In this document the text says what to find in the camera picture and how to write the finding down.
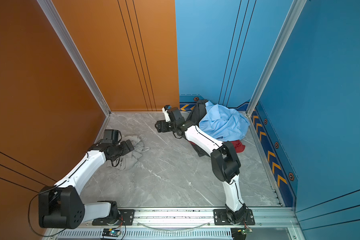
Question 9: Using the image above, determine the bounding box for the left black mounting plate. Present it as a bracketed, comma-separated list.
[92, 209, 135, 227]

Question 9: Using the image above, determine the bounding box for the aluminium corner post left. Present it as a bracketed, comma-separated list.
[37, 0, 112, 117]

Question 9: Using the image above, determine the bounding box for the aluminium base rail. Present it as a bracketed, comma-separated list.
[44, 207, 305, 240]

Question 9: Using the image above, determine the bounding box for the right small circuit board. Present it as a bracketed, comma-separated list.
[231, 228, 252, 240]

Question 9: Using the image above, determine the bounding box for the left green circuit board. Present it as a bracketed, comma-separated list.
[101, 228, 122, 240]

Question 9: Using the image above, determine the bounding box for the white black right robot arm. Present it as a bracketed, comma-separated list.
[155, 105, 249, 225]

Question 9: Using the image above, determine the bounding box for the red cloth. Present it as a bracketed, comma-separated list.
[190, 140, 246, 157]

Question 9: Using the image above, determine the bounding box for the light blue shirt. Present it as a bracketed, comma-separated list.
[199, 101, 250, 142]

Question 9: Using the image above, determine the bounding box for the dark grey cloth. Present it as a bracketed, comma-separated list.
[187, 100, 208, 157]

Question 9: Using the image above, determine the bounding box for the light grey cloth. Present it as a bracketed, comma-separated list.
[106, 135, 150, 171]

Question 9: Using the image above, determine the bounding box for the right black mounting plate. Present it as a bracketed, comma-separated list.
[213, 208, 256, 226]

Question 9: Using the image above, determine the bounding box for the aluminium corner post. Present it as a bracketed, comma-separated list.
[246, 0, 307, 117]
[37, 0, 112, 117]

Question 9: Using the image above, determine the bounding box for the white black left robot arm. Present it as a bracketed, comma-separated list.
[38, 130, 135, 229]

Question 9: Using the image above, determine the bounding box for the aluminium corner post right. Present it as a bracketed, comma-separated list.
[246, 0, 307, 117]

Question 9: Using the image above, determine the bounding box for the black mounting plate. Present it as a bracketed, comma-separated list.
[213, 208, 256, 226]
[92, 209, 135, 227]

